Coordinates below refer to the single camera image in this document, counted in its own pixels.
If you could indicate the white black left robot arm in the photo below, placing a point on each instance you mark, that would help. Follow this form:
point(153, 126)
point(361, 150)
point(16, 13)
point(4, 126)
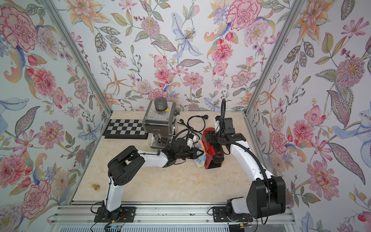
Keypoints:
point(123, 168)

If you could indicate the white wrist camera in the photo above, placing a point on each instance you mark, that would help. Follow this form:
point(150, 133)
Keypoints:
point(190, 141)
point(217, 123)

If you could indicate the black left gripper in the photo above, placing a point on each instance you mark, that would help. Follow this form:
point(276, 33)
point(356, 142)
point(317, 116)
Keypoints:
point(193, 155)

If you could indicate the small brass knob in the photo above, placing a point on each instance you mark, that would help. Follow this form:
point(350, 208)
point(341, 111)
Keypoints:
point(96, 187)

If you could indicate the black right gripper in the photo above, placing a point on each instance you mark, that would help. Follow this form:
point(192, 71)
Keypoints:
point(210, 135)

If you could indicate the black white checkerboard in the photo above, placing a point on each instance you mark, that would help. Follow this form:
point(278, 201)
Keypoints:
point(125, 129)

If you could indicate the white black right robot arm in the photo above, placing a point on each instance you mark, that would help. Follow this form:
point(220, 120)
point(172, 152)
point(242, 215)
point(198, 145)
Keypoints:
point(267, 193)

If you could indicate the grey steel coffee machine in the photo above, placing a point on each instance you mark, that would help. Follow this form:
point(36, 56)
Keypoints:
point(160, 121)

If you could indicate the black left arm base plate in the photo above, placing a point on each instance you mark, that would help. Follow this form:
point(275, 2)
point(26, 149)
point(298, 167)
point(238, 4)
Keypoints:
point(120, 215)

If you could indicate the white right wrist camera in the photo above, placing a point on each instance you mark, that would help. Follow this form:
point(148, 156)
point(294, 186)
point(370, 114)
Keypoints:
point(217, 123)

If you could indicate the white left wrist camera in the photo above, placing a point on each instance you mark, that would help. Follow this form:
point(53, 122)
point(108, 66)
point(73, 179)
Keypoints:
point(190, 141)

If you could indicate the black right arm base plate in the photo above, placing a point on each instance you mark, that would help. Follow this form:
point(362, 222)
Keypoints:
point(224, 214)

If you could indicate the aluminium front frame rail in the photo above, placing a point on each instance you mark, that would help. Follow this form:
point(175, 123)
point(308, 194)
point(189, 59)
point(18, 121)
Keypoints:
point(82, 213)

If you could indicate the red capsule coffee machine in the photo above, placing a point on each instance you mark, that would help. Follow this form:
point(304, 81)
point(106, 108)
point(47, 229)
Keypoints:
point(214, 152)

